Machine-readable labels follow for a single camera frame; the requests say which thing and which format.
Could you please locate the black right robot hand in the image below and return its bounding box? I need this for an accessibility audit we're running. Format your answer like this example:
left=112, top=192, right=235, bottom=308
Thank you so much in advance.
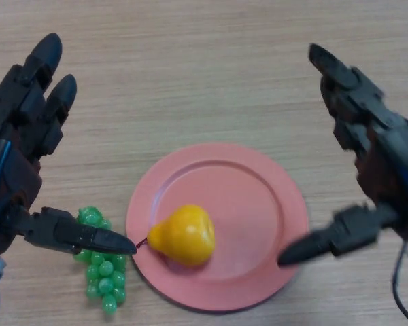
left=277, top=43, right=408, bottom=266

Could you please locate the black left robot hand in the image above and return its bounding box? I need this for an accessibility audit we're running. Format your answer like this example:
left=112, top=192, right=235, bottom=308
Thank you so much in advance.
left=0, top=33, right=137, bottom=255

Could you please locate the yellow pear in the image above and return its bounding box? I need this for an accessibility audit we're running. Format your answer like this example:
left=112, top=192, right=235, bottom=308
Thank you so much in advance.
left=135, top=204, right=216, bottom=268

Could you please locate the pink round plate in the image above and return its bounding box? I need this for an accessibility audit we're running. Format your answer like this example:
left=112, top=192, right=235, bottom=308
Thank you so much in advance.
left=125, top=142, right=309, bottom=312

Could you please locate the green grape bunch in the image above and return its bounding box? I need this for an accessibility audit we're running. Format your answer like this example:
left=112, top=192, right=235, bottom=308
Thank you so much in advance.
left=73, top=206, right=129, bottom=315

